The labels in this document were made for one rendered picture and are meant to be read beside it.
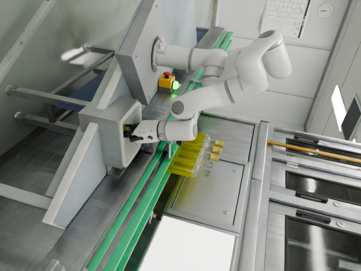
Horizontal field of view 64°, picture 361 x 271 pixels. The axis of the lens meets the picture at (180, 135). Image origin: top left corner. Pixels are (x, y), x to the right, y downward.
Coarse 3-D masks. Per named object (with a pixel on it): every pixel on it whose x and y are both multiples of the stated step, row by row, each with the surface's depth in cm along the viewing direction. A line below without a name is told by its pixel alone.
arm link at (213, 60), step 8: (192, 48) 122; (216, 48) 121; (192, 56) 120; (200, 56) 119; (208, 56) 119; (216, 56) 118; (224, 56) 119; (192, 64) 121; (200, 64) 122; (208, 64) 119; (216, 64) 118; (224, 64) 119; (208, 72) 118; (216, 72) 117
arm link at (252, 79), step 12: (264, 36) 93; (276, 36) 91; (252, 48) 91; (264, 48) 89; (240, 60) 90; (252, 60) 88; (240, 72) 91; (252, 72) 90; (264, 72) 92; (228, 84) 95; (240, 84) 94; (252, 84) 92; (264, 84) 93; (240, 96) 95
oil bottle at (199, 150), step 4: (184, 144) 141; (188, 144) 141; (180, 148) 138; (184, 148) 138; (188, 148) 138; (192, 148) 139; (196, 148) 139; (200, 148) 139; (192, 152) 137; (196, 152) 137; (200, 152) 137; (204, 152) 138; (204, 156) 138
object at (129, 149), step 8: (136, 104) 109; (128, 112) 104; (136, 112) 115; (120, 120) 100; (128, 120) 118; (136, 120) 117; (120, 128) 100; (120, 136) 102; (120, 144) 104; (128, 144) 122; (136, 144) 123; (128, 152) 118; (136, 152) 120; (128, 160) 115
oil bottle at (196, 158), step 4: (176, 152) 135; (180, 152) 136; (184, 152) 136; (188, 152) 136; (176, 156) 133; (180, 156) 133; (184, 156) 133; (188, 156) 133; (192, 156) 134; (196, 156) 134; (200, 156) 134; (192, 160) 132; (196, 160) 132; (200, 160) 132; (200, 164) 133
